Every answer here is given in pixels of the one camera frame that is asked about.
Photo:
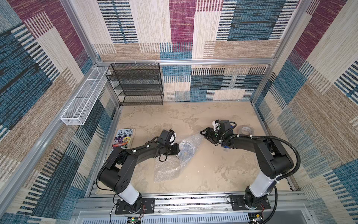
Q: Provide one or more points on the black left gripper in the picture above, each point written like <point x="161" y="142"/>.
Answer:
<point x="177" y="150"/>

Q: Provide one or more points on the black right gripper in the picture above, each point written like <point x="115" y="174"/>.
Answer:
<point x="210" y="134"/>

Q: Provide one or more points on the clear bubble wrap sheet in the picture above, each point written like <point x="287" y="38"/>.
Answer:
<point x="172" y="167"/>

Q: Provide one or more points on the blue patterned ceramic bowl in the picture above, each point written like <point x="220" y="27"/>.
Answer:
<point x="187" y="150"/>

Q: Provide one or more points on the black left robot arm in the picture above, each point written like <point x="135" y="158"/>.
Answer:
<point x="117" y="171"/>

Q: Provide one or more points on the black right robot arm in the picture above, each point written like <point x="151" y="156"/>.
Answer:
<point x="277" y="159"/>

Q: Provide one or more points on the clear tape roll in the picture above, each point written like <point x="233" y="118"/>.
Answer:
<point x="247" y="131"/>

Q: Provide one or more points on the colourful treehouse book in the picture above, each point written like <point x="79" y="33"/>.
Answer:
<point x="123" y="138"/>

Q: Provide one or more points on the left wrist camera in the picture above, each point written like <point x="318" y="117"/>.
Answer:
<point x="166" y="137"/>

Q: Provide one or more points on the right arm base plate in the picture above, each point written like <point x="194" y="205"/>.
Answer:
<point x="247" y="202"/>

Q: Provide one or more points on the black wire shelf rack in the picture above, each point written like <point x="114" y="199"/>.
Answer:
<point x="137" y="83"/>

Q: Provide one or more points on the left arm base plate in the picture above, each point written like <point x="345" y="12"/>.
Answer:
<point x="142" y="205"/>

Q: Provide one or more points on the aluminium front rail frame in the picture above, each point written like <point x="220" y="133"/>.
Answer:
<point x="193" y="208"/>

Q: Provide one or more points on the white wire mesh basket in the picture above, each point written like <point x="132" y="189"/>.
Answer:
<point x="80" y="107"/>

